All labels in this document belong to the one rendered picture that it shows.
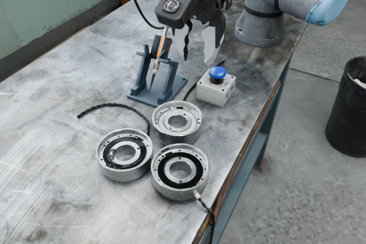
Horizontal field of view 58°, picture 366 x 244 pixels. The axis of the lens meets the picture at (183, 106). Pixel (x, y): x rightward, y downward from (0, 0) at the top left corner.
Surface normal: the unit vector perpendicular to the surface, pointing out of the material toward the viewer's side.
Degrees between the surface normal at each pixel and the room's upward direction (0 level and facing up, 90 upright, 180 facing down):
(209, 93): 90
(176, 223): 0
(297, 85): 0
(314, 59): 0
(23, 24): 90
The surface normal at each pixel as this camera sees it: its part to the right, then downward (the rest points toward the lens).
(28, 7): 0.88, 0.33
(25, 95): 0.02, -0.74
